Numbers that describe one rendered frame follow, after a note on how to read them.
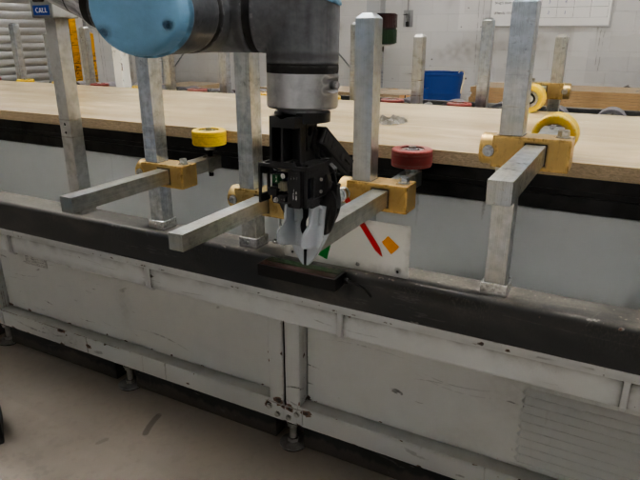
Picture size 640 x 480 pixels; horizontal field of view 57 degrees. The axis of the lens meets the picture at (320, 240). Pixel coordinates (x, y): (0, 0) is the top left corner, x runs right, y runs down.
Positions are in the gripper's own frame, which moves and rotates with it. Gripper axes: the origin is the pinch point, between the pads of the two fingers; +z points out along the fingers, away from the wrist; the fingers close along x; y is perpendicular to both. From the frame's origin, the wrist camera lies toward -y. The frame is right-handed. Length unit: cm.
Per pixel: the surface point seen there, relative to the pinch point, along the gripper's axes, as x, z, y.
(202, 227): -23.6, 1.2, -5.4
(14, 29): -246, -34, -133
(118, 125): -84, -7, -45
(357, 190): -4.6, -3.5, -25.7
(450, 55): -204, -21, -750
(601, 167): 33, -8, -46
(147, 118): -54, -13, -26
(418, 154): 2.0, -8.6, -38.6
